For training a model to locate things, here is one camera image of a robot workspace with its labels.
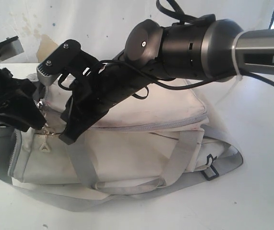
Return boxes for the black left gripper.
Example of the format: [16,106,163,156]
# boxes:
[0,68,46,132]

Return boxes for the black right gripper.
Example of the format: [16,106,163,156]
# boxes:
[59,51,151,145]

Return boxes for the white canvas duffel bag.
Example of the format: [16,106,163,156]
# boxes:
[0,71,244,213]

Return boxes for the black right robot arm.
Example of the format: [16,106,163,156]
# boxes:
[60,19,274,145]

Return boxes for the brass ring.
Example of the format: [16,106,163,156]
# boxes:
[40,126,57,137]

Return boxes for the grey shoulder strap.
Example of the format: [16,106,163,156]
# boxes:
[0,124,244,213]

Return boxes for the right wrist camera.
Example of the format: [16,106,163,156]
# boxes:
[36,39,81,86]

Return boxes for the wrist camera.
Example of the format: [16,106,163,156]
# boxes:
[0,36,24,62]
[36,39,81,86]

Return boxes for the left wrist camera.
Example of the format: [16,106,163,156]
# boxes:
[0,36,24,62]

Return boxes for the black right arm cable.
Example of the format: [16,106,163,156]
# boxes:
[57,0,274,101]

